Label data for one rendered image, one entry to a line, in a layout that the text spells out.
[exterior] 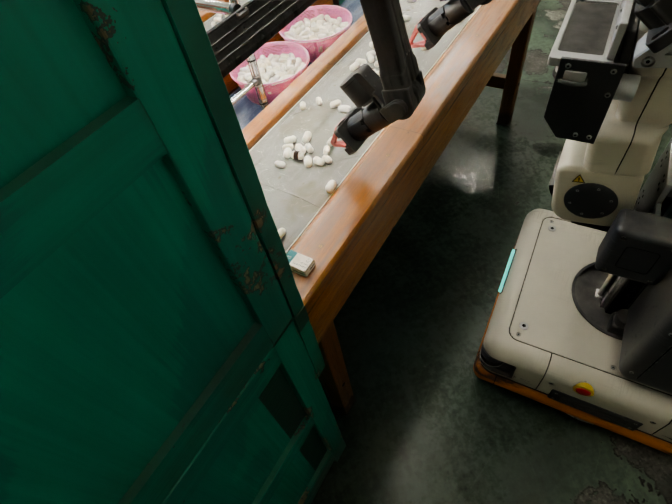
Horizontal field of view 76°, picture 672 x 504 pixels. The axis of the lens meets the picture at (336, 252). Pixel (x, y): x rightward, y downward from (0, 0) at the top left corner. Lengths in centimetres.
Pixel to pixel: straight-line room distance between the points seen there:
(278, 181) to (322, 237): 25
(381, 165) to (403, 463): 92
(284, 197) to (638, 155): 74
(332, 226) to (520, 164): 147
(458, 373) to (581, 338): 42
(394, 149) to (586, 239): 79
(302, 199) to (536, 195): 132
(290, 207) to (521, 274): 79
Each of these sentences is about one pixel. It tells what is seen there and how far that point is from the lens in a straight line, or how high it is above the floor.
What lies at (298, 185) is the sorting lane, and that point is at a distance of 109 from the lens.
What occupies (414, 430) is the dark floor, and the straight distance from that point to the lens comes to 153.
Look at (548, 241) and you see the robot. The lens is 160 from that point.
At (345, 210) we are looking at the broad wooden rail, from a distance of 98.
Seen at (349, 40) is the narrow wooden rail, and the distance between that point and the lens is 160.
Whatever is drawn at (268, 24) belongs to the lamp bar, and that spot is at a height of 107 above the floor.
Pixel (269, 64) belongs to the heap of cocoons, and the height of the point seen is 73.
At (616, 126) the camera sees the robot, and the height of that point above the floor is 90.
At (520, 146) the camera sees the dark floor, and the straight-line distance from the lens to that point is 238.
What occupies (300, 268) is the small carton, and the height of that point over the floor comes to 78.
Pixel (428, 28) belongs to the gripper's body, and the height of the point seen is 92.
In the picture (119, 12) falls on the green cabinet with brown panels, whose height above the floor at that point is 135.
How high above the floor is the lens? 147
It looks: 52 degrees down
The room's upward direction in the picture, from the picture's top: 12 degrees counter-clockwise
